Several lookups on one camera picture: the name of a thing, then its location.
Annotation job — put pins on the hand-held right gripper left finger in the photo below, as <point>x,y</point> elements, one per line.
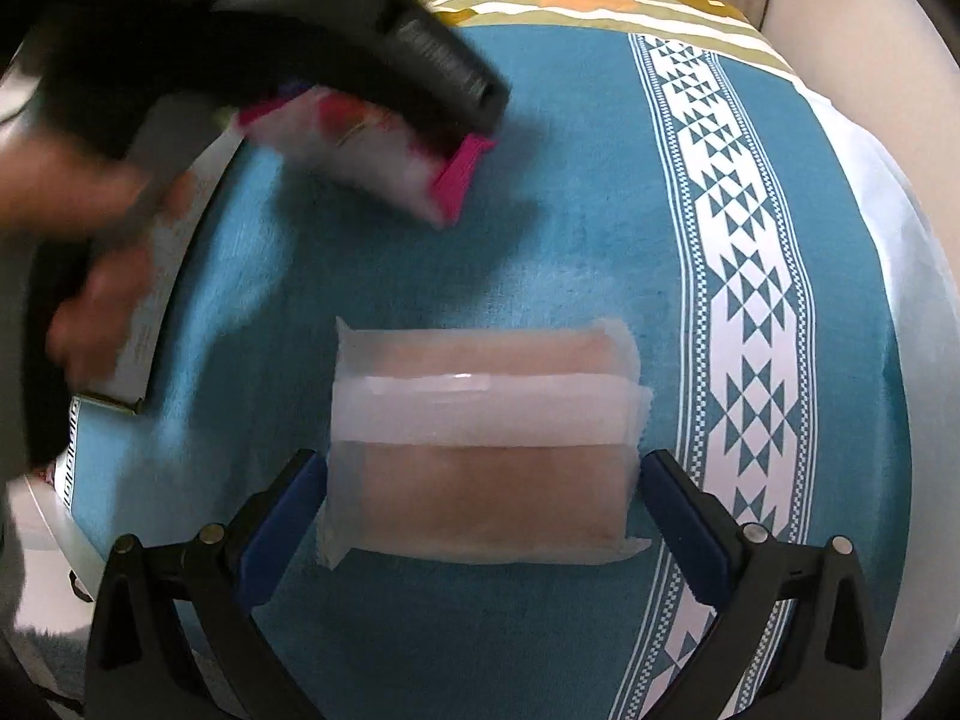
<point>279,532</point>

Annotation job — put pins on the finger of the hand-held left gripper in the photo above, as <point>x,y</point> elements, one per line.
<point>450,71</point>

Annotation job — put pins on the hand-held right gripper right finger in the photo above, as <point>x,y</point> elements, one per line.
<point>690,532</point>

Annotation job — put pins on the pink-edged white snack packet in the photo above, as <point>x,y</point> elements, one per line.
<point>360,150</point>

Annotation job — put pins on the translucent white snack packet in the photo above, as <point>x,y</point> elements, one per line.
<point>480,435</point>

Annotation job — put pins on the person's left hand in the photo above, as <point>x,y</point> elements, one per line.
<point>82,240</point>

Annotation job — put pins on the floral striped cloth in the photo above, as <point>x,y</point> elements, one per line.
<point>600,0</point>

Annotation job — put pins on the blue patterned tablecloth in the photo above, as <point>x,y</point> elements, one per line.
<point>525,255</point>

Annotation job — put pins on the white sheet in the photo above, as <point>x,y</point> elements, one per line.
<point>911,300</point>

